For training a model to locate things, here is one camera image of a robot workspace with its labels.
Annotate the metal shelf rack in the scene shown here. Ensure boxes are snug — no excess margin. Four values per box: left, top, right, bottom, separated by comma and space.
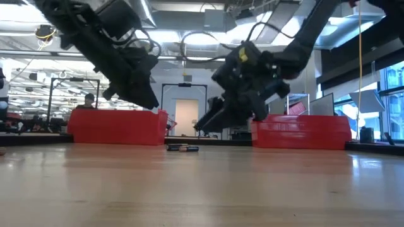
283, 93, 311, 116

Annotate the cream door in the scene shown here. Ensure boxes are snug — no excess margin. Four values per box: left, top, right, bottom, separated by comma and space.
174, 98, 199, 137

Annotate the long ceiling light tube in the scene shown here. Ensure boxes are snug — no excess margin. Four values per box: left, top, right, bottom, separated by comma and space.
0, 49, 228, 63

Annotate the red plastic bin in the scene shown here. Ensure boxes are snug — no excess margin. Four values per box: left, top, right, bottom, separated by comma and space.
251, 113, 353, 151
66, 108, 169, 146

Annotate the black metal stand frame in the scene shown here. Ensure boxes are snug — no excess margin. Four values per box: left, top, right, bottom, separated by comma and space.
46, 77, 101, 127
160, 83, 208, 137

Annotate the black ceiling cable reel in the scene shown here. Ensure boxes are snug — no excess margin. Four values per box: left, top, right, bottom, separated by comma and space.
33, 23, 58, 42

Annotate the small black box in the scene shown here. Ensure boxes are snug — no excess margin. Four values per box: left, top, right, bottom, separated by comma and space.
359, 125, 376, 144

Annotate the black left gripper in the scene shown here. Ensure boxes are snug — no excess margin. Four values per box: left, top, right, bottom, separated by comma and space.
72, 30, 160, 110

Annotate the white ceiling air unit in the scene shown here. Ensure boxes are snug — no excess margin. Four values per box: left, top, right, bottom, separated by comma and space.
315, 0, 388, 50

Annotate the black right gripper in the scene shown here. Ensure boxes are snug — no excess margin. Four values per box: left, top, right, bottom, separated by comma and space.
194, 40, 290, 133

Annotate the grey panel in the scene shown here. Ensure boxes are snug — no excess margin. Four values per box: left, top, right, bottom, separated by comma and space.
309, 92, 335, 117

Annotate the black left camera cable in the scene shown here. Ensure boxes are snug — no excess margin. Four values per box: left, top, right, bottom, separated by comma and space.
124, 28, 162, 61

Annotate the black camera cable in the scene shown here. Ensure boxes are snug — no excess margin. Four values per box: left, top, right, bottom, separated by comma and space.
124, 28, 162, 61
179, 30, 278, 64

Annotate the person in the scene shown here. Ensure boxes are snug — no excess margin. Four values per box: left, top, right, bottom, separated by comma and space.
74, 93, 97, 110

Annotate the black right camera cable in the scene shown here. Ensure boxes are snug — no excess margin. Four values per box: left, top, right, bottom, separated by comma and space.
179, 30, 278, 64

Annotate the grey ceiling box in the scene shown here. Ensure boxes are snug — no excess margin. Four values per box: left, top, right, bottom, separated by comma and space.
203, 8, 227, 32

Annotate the white angled board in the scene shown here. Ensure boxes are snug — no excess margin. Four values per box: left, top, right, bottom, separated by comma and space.
348, 89, 386, 114

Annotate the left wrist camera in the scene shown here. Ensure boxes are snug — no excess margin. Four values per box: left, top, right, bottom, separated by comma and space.
94, 0, 143, 41

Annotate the red background object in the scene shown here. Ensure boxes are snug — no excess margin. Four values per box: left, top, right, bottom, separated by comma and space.
5, 112, 26, 132

